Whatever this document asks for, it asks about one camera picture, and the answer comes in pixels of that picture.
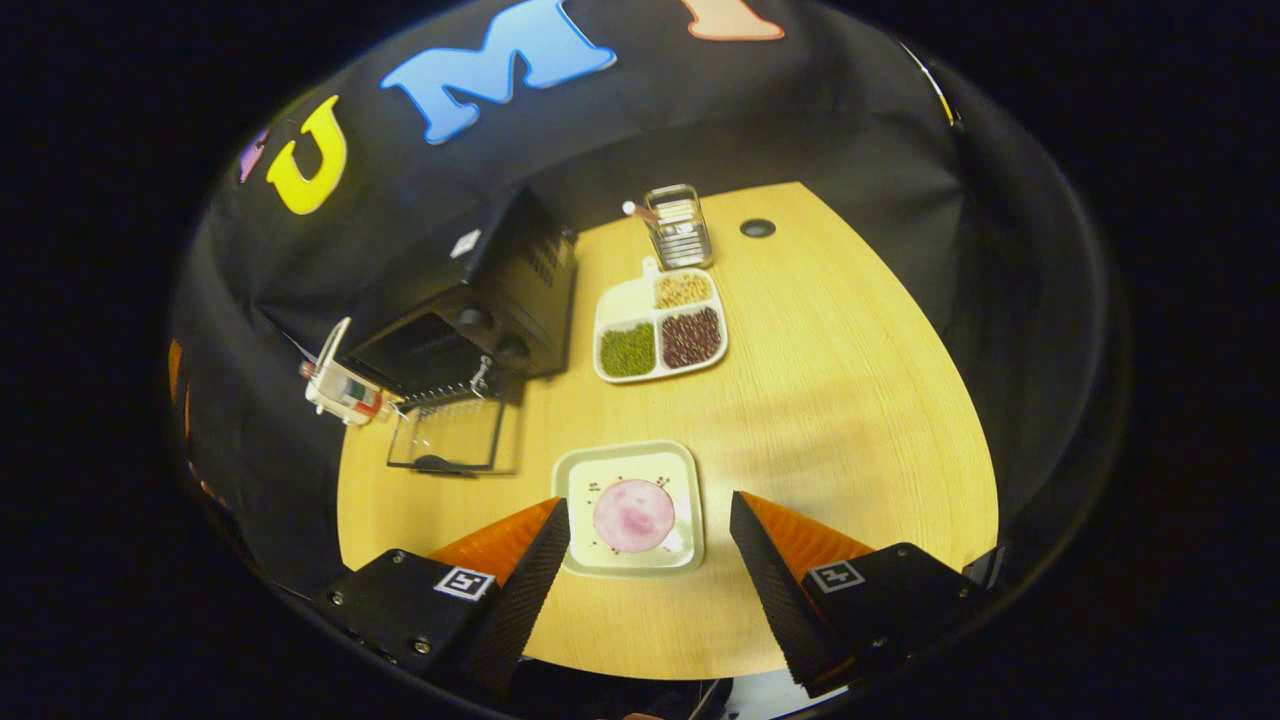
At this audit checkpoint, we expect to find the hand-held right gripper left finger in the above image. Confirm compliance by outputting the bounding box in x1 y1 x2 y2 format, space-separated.
315 497 571 701

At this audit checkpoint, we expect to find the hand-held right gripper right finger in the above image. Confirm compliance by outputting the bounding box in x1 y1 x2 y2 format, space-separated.
730 490 986 699

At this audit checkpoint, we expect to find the pink round food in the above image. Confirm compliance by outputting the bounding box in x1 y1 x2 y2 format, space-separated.
592 478 676 554

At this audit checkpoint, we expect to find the pale square plate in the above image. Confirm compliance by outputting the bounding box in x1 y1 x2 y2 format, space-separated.
552 440 706 578

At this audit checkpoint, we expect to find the black electric oven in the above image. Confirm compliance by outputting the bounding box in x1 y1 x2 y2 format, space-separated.
338 185 579 477

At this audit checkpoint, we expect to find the pile of red beans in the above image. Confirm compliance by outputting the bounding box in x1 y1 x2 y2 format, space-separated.
661 307 723 369

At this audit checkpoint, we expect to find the pile of green mung beans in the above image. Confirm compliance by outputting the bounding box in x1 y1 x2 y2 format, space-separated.
599 322 657 379

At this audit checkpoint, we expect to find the white kitchen appliance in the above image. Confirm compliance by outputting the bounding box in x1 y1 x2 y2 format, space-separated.
300 317 401 428

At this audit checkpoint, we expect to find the pile of yellow soybeans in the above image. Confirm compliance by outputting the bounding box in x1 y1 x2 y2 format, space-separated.
655 273 713 309

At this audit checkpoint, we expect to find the white divided tray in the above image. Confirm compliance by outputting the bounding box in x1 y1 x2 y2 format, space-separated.
592 257 729 385

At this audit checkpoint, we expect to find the metal mesh holder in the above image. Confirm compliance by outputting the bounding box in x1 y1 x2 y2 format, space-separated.
643 184 715 271

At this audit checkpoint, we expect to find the black backdrop cloth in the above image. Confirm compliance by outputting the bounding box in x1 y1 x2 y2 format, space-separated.
165 0 1111 601

